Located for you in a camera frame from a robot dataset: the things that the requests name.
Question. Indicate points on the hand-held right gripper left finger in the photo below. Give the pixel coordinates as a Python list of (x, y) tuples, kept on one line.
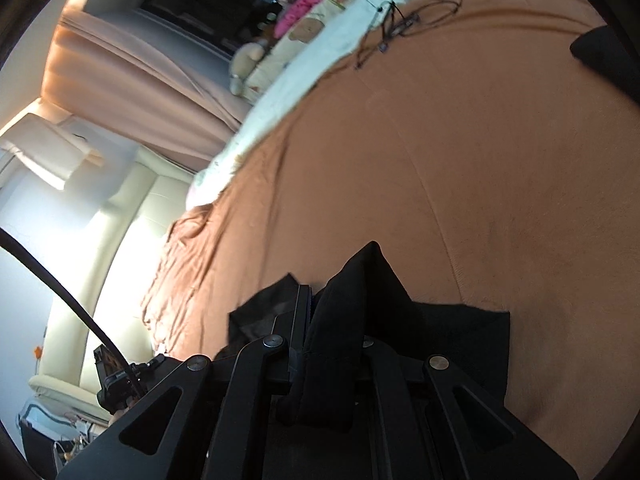
[(295, 320)]

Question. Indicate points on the white air conditioner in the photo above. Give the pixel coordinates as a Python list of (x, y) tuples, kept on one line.
[(50, 152)]

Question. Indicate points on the cream plush toy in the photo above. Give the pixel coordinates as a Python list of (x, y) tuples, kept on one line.
[(247, 62)]

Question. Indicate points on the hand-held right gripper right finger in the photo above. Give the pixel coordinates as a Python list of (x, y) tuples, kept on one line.
[(440, 385)]

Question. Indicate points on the pink cloth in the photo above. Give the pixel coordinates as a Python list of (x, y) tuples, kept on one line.
[(295, 12)]

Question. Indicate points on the pink curtain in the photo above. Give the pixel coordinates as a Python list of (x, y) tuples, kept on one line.
[(150, 85)]

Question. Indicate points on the pale blue quilt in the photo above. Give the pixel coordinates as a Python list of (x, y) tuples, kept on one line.
[(310, 75)]

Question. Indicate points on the cream padded headboard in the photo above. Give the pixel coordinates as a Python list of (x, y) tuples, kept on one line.
[(135, 240)]

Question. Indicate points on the brown bed sheet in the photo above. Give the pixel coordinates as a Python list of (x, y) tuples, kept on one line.
[(400, 170)]

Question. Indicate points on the black jacket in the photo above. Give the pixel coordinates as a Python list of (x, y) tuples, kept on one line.
[(360, 310)]

